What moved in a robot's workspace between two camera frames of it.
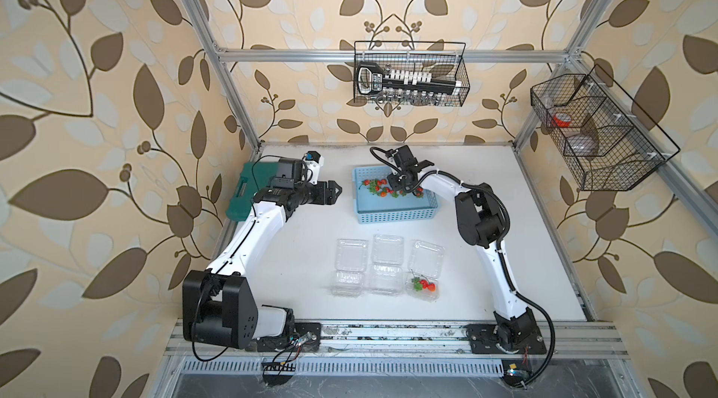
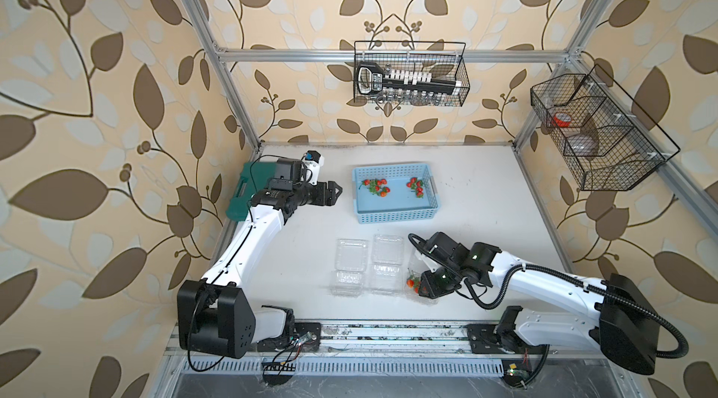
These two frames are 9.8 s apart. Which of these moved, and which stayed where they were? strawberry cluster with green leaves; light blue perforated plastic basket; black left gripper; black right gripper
Moved: black right gripper
Stayed: strawberry cluster with green leaves; light blue perforated plastic basket; black left gripper
